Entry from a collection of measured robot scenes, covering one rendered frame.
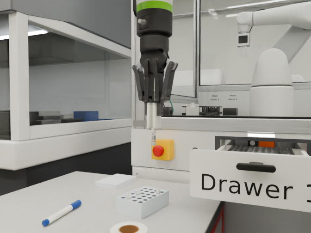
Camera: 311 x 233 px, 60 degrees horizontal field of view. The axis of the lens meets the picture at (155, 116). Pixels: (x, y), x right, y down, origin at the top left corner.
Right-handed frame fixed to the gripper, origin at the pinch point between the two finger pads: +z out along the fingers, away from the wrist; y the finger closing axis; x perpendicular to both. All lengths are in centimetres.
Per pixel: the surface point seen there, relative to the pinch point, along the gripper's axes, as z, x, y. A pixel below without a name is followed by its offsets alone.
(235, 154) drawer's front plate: 7.7, 0.2, 21.5
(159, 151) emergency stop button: 12.9, 18.9, -10.6
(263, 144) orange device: 14, 68, 12
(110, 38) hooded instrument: -40, 54, -67
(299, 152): 11.9, 37.9, 29.7
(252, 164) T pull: 9.0, -2.5, 25.8
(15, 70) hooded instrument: -15, -6, -56
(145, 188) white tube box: 21.2, 4.1, -5.7
